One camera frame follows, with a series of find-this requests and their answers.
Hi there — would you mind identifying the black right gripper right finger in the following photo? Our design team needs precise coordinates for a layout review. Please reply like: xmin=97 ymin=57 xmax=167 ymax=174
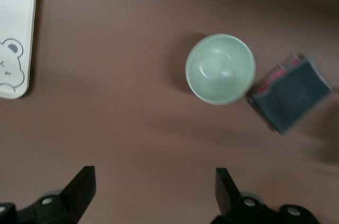
xmin=211 ymin=167 xmax=323 ymax=224

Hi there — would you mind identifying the pale green bowl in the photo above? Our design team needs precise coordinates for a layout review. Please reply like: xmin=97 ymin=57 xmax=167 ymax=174
xmin=185 ymin=33 xmax=256 ymax=106

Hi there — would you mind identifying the dark grey folded cloth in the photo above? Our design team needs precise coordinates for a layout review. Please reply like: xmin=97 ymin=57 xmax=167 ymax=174
xmin=247 ymin=53 xmax=334 ymax=135

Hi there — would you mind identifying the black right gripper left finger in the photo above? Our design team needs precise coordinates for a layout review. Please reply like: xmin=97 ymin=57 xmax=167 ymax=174
xmin=0 ymin=165 xmax=96 ymax=224

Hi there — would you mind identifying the cream tray with bear print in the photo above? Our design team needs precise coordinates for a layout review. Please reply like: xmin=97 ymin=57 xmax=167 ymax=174
xmin=0 ymin=0 xmax=39 ymax=100

